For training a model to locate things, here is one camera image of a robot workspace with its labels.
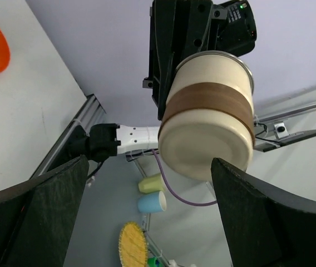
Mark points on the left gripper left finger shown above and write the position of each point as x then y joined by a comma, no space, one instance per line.
37,216

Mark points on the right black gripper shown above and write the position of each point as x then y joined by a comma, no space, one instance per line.
179,29

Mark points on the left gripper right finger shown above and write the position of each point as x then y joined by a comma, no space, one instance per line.
263,224

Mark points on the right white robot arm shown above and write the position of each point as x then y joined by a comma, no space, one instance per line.
179,31

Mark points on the yellow woven round mat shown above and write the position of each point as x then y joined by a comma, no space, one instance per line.
132,243

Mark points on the light blue cup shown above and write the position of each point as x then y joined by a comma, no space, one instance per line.
152,203

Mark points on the light green cup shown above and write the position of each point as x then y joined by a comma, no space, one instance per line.
151,184

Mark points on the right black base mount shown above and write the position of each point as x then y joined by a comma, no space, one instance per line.
74,146

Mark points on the aluminium frame rail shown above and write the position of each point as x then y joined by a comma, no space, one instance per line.
174,125

